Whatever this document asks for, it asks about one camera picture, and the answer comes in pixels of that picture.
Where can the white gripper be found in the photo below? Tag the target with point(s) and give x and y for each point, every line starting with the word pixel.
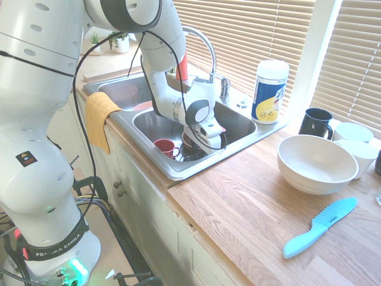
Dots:
pixel 215 145

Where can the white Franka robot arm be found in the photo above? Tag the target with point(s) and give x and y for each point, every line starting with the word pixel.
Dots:
pixel 32 125

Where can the stainless steel double sink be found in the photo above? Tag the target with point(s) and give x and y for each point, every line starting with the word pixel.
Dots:
pixel 238 131

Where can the metal sink drain strainer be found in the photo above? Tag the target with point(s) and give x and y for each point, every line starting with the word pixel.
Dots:
pixel 190 158

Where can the white sink dispenser cap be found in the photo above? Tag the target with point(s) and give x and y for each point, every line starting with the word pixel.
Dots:
pixel 242 104

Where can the light blue plastic knife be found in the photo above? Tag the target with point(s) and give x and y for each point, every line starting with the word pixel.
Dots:
pixel 315 231

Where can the brown wooden bowl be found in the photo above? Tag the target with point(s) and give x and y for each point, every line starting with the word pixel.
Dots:
pixel 187 141

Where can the red enamel mug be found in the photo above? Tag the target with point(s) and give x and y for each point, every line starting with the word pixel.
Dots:
pixel 163 146

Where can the white wipes canister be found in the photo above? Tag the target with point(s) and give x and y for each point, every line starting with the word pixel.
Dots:
pixel 269 95

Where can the green and yellow sponge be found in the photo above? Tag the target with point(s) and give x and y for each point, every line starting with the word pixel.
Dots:
pixel 175 82

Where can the red spray bottle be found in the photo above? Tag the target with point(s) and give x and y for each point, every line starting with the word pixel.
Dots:
pixel 183 67

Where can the cream kitchen cabinet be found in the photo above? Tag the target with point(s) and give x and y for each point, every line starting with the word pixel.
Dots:
pixel 154 214

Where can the chrome curved faucet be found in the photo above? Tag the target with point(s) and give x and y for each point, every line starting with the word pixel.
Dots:
pixel 209 44

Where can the large black mug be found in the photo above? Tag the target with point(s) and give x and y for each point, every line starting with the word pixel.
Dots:
pixel 314 123

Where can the cream white bowl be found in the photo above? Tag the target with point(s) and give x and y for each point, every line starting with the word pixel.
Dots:
pixel 315 167

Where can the round cabinet knob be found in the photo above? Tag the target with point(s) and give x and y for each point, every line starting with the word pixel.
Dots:
pixel 121 193
pixel 118 183

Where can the wide beige window blind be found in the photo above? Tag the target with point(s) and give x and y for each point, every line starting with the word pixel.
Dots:
pixel 253 35

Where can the yellow dish cloth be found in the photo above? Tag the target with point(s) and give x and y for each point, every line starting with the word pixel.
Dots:
pixel 99 119

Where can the trailing potted plant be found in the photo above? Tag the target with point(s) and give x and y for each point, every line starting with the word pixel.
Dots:
pixel 122 44

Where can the small spiky potted plant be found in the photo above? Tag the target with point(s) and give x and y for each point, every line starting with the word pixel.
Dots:
pixel 94 44

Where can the small black mug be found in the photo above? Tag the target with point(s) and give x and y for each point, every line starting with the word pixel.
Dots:
pixel 378 162

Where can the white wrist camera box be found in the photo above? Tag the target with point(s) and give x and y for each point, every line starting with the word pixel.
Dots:
pixel 209 127

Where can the black metal stand frame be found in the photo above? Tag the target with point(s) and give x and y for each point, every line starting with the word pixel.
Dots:
pixel 119 235

